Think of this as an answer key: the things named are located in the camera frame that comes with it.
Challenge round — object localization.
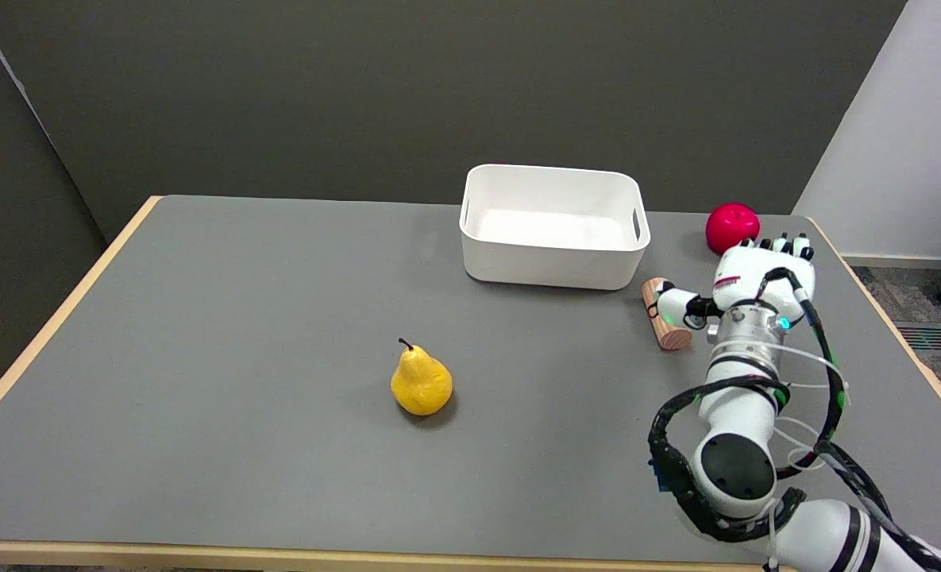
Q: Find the thin white cable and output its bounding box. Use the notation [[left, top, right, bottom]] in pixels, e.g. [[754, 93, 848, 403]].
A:
[[764, 342, 854, 572]]

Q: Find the wooden cylinder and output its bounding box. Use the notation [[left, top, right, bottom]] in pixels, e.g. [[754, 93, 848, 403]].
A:
[[641, 276, 693, 352]]

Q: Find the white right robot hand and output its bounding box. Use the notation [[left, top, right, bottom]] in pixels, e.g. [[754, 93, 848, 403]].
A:
[[651, 233, 817, 331]]

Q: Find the red apple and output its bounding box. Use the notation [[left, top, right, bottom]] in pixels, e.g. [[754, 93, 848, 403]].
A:
[[705, 203, 762, 257]]

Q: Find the white plastic bin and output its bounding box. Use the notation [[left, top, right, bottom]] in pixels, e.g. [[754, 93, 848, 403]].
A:
[[459, 164, 652, 292]]

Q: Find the black green sleeved cable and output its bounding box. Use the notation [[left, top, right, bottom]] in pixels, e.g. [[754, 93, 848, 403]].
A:
[[647, 268, 941, 572]]

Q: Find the floor vent grille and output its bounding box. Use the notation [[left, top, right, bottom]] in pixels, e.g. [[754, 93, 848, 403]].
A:
[[897, 321, 941, 354]]

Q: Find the yellow pear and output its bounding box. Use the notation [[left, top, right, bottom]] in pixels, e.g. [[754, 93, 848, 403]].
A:
[[390, 338, 454, 417]]

